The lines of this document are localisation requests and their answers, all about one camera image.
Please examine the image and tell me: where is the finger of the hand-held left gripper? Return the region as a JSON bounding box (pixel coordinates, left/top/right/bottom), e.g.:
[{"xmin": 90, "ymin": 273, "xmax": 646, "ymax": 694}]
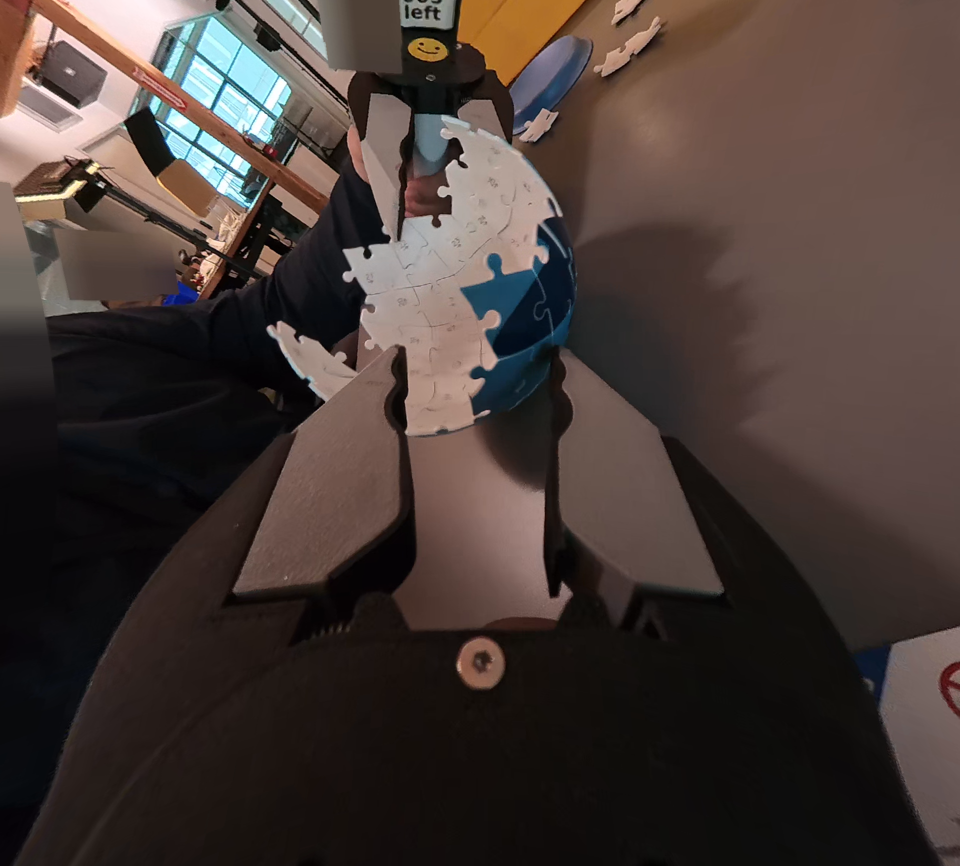
[
  {"xmin": 457, "ymin": 97, "xmax": 511, "ymax": 132},
  {"xmin": 367, "ymin": 97, "xmax": 414, "ymax": 241}
]

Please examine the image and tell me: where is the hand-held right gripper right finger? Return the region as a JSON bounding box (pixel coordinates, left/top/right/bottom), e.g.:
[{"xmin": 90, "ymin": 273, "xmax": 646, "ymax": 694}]
[{"xmin": 541, "ymin": 347, "xmax": 726, "ymax": 599}]

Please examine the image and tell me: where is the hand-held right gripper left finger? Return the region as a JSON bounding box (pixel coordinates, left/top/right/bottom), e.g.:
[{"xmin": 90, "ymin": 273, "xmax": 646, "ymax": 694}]
[{"xmin": 228, "ymin": 345, "xmax": 417, "ymax": 606}]

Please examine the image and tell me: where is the blue and white puzzle ball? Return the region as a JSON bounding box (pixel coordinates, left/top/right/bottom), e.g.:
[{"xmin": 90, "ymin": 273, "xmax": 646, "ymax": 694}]
[{"xmin": 266, "ymin": 116, "xmax": 579, "ymax": 436}]

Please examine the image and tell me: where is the person's left forearm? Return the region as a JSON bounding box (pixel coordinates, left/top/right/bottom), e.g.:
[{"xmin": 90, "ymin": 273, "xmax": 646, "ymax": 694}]
[{"xmin": 198, "ymin": 165, "xmax": 395, "ymax": 395}]

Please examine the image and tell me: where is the blue ball stand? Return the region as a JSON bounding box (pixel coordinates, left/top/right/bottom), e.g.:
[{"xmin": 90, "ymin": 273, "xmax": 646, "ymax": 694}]
[{"xmin": 510, "ymin": 34, "xmax": 594, "ymax": 125}]

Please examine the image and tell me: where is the person's left hand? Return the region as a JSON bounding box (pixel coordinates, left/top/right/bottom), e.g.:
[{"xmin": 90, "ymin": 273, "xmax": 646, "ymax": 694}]
[{"xmin": 348, "ymin": 127, "xmax": 387, "ymax": 222}]

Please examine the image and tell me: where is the person's dark clothing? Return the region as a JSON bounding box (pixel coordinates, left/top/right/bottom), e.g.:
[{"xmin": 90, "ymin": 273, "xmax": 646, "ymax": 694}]
[{"xmin": 45, "ymin": 311, "xmax": 316, "ymax": 582}]

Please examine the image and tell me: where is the black studio light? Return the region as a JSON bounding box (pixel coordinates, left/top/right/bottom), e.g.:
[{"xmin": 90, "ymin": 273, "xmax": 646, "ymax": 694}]
[{"xmin": 123, "ymin": 109, "xmax": 219, "ymax": 215}]

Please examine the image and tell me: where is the black loudspeaker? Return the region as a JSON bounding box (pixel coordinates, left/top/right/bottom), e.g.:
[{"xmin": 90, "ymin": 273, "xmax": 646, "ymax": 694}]
[{"xmin": 33, "ymin": 40, "xmax": 110, "ymax": 108}]

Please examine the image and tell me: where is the white instruction leaflet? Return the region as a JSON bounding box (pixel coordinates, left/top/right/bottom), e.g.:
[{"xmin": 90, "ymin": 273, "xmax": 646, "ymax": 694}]
[{"xmin": 855, "ymin": 630, "xmax": 960, "ymax": 866}]

